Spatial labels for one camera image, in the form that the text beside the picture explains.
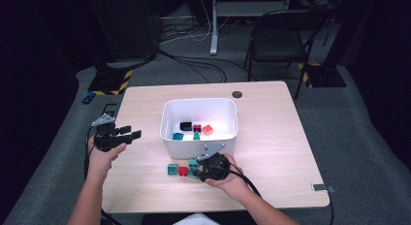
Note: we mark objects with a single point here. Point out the black table grommet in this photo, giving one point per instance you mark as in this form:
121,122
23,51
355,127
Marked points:
237,94

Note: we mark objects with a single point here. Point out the salmon pink toy block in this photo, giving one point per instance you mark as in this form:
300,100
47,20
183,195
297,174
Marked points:
207,129

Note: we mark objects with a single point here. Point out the person's left hand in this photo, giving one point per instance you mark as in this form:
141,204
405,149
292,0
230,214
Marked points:
100,162

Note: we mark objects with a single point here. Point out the magenta toy block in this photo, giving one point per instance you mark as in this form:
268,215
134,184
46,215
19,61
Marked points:
197,128

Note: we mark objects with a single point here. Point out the metal table bracket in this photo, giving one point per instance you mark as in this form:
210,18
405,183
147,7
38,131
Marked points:
323,187

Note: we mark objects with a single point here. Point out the grey desk with white leg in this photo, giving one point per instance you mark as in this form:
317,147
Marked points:
214,24

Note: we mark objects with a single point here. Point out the small blue floor object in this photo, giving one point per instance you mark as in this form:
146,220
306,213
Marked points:
88,97

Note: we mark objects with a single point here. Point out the blue rounded toy block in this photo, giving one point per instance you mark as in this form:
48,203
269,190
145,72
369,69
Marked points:
177,136

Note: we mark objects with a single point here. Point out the striped black stand base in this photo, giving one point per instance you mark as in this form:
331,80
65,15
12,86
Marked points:
108,81
324,77

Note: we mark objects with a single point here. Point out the white paper sheet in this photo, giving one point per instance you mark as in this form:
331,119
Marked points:
194,220

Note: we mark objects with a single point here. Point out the black equipment case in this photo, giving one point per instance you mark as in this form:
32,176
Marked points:
129,24

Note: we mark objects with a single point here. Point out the white plastic bin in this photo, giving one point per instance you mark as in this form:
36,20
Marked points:
194,149

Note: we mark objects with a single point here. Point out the dark curtain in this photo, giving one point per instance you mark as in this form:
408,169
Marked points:
32,73
381,57

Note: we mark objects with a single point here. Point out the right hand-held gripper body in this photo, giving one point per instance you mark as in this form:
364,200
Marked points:
214,168

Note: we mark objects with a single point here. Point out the green toy block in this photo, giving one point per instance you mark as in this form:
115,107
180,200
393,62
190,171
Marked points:
196,136

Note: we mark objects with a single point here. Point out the light teal toy block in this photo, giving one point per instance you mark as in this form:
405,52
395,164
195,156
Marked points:
193,162

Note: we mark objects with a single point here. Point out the black toy block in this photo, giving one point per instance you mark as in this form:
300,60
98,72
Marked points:
185,126

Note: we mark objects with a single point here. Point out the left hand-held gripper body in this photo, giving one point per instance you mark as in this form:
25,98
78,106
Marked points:
106,139

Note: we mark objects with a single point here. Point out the black folding chair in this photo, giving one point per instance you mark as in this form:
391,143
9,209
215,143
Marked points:
278,40

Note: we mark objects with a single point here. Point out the person's right hand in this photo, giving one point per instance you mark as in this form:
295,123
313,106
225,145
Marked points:
236,183

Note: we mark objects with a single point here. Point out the person's dark clothing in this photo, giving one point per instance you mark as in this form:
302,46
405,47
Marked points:
232,220

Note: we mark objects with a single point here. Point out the red toy block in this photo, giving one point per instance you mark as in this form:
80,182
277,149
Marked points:
183,171

